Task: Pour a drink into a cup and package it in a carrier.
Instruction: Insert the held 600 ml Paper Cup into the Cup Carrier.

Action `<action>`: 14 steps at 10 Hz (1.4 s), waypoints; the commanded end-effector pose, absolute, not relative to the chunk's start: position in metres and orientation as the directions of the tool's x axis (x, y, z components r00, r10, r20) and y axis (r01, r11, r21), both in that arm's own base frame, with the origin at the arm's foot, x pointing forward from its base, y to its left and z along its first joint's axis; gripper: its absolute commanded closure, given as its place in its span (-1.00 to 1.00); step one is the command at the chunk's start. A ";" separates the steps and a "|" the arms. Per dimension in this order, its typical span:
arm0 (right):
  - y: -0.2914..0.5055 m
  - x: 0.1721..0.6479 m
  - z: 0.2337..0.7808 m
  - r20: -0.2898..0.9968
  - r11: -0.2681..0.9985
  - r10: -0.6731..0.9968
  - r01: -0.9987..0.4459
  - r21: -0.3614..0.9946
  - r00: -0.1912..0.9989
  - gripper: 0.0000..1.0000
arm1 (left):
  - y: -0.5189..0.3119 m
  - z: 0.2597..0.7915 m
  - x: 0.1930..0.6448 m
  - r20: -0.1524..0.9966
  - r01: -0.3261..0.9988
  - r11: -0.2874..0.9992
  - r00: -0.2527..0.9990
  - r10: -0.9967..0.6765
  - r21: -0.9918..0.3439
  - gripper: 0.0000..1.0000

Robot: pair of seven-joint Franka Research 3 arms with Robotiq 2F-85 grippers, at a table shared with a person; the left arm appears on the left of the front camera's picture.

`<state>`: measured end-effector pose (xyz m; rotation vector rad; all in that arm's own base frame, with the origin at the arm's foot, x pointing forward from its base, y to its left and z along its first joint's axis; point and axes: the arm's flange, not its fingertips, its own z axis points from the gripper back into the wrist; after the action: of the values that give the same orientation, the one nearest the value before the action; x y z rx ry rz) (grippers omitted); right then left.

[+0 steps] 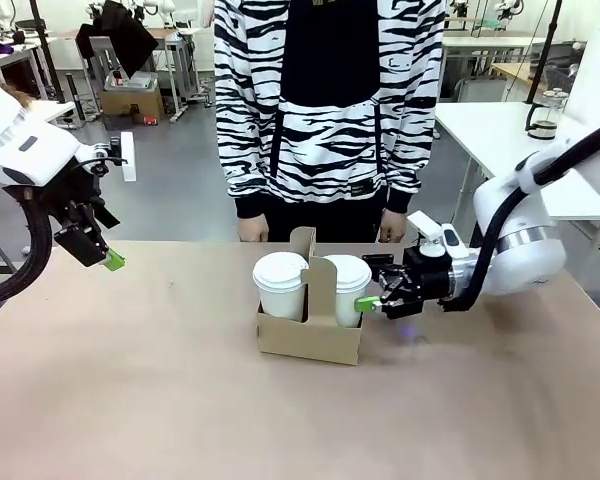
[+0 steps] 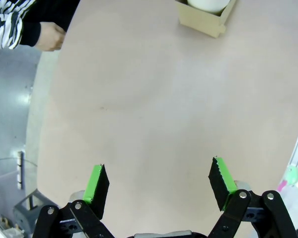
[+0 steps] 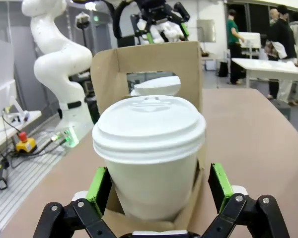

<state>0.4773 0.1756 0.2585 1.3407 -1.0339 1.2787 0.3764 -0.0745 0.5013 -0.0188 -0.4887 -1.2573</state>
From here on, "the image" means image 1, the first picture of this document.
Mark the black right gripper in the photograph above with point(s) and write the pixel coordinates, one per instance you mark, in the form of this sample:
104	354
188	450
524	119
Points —
427	282

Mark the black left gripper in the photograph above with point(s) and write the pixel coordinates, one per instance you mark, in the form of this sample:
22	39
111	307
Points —
75	200

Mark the white lidded paper cup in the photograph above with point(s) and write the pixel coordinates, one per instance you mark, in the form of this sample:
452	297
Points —
347	300
280	295

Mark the brown cardboard cup carrier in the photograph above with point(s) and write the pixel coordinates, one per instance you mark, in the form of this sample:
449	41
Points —
305	345

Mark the person's left forearm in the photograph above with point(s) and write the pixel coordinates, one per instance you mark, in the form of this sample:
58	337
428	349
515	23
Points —
412	150

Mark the person's right forearm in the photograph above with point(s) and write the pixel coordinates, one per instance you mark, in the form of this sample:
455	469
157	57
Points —
242	150

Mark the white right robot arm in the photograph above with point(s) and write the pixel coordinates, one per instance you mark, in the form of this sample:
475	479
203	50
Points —
525	250

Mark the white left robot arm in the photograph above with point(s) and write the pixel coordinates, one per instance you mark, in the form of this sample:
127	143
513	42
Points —
30	150

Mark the person's left hand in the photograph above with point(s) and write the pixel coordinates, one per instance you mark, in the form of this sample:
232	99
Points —
392	230

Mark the person's right hand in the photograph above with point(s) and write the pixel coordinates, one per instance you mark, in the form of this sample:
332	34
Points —
252	231

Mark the black trousers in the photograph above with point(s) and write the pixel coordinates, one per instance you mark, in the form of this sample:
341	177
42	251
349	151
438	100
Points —
325	220

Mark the zebra striped hoodie torso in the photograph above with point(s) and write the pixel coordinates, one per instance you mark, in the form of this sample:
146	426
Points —
330	150

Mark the large brown cardboard box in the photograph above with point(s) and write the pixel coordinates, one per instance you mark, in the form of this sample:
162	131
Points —
130	105

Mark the grey tray lid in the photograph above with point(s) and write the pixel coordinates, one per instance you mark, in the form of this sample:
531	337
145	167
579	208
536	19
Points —
135	80

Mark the white side table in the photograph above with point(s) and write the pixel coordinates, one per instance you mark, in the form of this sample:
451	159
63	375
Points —
480	130

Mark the black tripod pole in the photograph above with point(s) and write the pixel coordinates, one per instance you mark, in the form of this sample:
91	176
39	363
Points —
45	50

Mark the black hanging cloth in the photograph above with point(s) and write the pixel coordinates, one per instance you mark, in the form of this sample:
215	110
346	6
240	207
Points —
120	35

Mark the glass French press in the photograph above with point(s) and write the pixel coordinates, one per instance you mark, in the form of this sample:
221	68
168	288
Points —
545	125

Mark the white background workbench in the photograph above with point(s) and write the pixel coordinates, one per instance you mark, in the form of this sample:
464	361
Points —
490	42

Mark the black stand pole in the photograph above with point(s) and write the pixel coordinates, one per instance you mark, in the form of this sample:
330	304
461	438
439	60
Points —
547	50

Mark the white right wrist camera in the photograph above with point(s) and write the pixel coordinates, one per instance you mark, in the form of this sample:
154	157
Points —
450	240

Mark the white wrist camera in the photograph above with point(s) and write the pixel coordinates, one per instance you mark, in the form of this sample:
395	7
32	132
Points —
128	160
450	240

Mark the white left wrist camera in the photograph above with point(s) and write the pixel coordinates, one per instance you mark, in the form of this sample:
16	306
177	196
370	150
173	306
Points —
128	160

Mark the metal frame background table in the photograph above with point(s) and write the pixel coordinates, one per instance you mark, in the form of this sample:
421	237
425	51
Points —
177	60

